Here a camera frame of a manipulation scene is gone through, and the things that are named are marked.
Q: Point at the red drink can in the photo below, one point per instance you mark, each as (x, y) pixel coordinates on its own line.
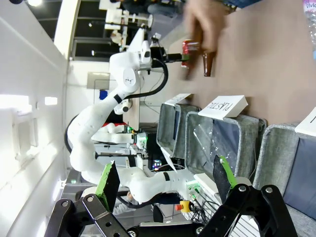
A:
(189, 49)

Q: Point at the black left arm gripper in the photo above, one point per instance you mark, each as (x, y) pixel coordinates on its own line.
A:
(158, 55)

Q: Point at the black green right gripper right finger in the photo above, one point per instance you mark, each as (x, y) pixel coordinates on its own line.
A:
(223, 176)

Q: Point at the yellow red emergency stop button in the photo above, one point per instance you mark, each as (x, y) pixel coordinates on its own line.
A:
(184, 206)

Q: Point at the brown glass bottle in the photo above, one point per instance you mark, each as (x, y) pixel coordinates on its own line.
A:
(208, 64)

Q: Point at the wrist watch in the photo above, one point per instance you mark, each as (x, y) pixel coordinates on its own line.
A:
(230, 7)

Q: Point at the grey fabric basket plastic label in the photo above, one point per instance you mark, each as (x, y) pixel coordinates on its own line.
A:
(247, 138)

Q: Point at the clear plastic water bottle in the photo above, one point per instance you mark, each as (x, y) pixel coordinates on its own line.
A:
(311, 22)

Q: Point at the white paper sheet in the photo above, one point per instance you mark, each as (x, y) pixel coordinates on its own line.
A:
(166, 154)

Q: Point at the blue denim sleeve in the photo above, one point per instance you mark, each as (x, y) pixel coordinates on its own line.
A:
(238, 3)

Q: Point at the white label card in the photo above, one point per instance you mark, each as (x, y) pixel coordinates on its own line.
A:
(178, 98)
(308, 122)

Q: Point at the person's hand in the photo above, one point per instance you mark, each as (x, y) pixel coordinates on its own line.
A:
(206, 23)

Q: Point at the white card reading plastic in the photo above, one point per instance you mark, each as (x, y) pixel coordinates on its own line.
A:
(224, 106)

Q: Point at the white control box green light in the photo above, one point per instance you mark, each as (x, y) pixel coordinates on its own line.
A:
(206, 184)

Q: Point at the white Franka left robot arm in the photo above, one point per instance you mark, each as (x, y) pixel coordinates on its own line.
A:
(81, 138)

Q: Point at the grey fabric basket blue lining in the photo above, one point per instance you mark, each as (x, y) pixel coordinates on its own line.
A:
(291, 163)

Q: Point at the clear plastic packaging waste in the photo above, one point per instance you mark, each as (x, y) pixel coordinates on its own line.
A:
(206, 138)

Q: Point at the grey fabric basket with paper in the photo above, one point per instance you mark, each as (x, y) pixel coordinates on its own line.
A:
(181, 128)

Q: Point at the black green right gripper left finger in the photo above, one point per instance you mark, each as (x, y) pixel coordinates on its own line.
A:
(109, 184)

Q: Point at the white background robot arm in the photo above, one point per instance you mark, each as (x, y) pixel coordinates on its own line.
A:
(112, 134)

